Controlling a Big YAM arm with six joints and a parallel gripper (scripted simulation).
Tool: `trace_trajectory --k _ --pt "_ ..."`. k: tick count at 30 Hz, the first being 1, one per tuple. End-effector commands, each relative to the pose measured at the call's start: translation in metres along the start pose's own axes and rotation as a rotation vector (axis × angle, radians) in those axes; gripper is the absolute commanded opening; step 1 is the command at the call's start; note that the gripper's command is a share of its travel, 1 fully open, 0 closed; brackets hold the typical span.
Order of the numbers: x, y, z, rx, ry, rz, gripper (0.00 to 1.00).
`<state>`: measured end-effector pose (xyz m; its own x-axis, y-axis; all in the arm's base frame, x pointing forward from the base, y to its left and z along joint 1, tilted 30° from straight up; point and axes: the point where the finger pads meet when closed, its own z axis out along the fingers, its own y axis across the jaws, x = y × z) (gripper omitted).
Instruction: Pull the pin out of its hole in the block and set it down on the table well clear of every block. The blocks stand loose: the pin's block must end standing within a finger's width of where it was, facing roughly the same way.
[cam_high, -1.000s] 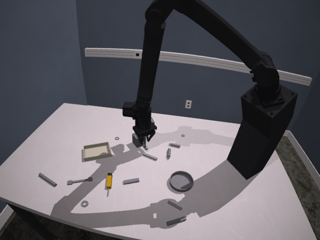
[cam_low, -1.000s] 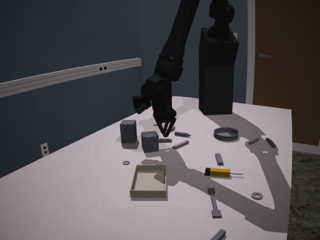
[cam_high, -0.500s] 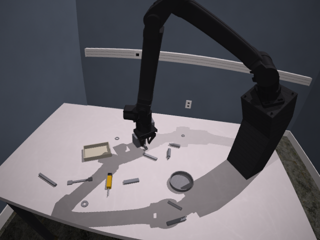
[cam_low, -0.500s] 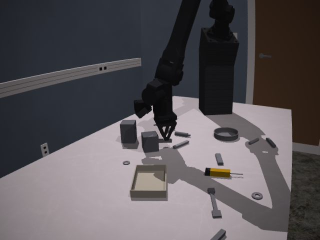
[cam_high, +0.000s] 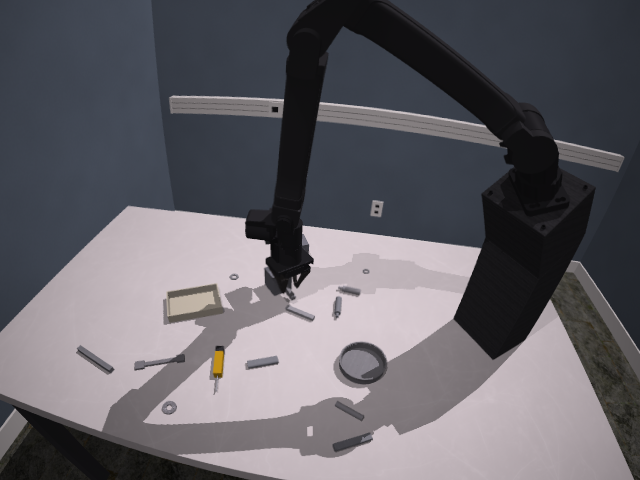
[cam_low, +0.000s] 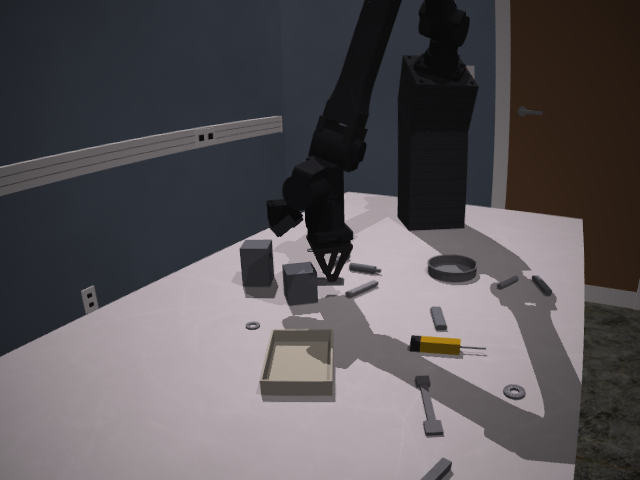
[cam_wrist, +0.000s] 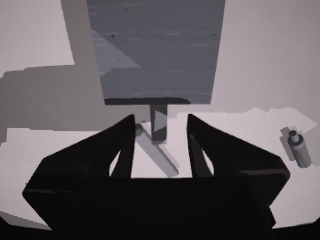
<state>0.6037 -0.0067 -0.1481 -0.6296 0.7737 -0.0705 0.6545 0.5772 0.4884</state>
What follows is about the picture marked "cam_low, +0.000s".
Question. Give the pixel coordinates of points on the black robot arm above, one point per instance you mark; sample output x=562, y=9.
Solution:
x=334, y=149

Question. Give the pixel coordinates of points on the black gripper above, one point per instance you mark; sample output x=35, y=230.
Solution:
x=326, y=242

